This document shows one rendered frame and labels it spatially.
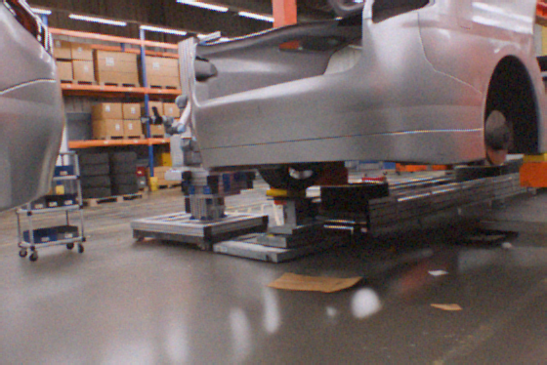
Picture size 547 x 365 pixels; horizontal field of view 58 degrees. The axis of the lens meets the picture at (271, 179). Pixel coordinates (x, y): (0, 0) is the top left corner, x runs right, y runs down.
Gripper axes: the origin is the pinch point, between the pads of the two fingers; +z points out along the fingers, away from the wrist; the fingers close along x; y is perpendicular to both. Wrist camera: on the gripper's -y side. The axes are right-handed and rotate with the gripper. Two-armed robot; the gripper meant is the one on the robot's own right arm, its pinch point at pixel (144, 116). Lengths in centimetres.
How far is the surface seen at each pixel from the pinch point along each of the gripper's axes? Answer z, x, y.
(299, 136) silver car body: 86, -192, 5
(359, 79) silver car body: 101, -228, -24
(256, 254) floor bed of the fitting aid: -14, -110, 105
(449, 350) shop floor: 117, -281, 86
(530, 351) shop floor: 107, -309, 82
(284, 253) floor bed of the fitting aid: -15, -135, 100
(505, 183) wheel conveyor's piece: -356, -262, 61
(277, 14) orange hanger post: -106, -67, -103
